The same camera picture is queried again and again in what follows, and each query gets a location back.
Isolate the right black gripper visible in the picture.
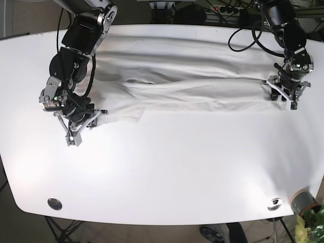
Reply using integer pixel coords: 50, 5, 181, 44
54, 99, 108, 146

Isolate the grey plant pot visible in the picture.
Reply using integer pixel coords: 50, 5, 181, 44
290, 189, 321, 217

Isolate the silver table grommet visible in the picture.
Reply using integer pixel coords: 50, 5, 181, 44
267, 198, 282, 211
47, 198, 62, 211

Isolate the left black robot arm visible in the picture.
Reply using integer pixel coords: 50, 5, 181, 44
228, 1, 314, 110

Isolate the green potted plant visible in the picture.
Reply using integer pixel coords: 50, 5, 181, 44
295, 206, 323, 243

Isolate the white printed T-shirt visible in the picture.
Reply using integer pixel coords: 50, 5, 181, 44
90, 36, 286, 124

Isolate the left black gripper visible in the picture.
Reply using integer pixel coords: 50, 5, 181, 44
262, 64, 312, 110

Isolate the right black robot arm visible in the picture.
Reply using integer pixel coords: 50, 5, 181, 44
38, 1, 117, 146

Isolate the left silver table grommet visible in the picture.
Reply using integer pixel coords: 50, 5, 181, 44
47, 198, 62, 211

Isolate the right silver table grommet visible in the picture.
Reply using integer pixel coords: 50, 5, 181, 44
267, 198, 282, 211

